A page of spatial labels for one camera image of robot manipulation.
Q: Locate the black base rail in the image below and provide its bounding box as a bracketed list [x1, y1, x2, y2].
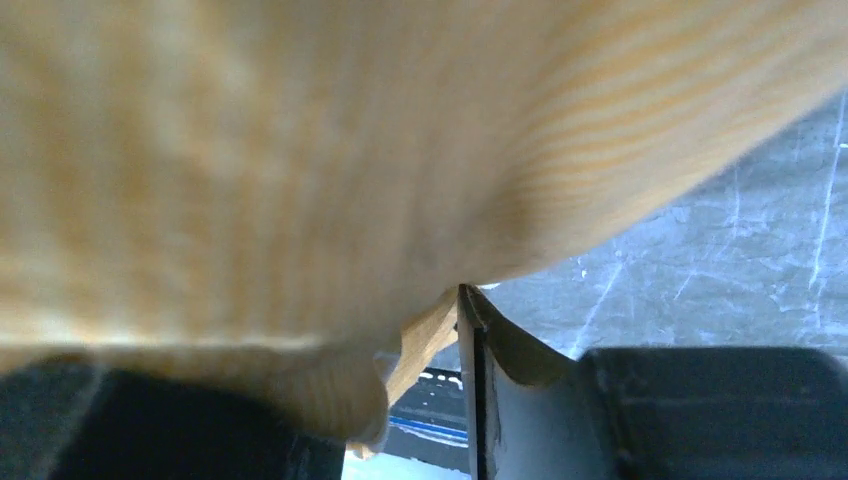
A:
[384, 368, 470, 474]

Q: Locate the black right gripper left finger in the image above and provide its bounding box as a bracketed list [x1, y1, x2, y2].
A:
[1, 363, 344, 480]

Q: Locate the blue and orange pillowcase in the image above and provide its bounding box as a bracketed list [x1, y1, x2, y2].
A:
[1, 1, 847, 447]

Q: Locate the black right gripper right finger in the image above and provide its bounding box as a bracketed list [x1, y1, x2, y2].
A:
[458, 285, 847, 479]

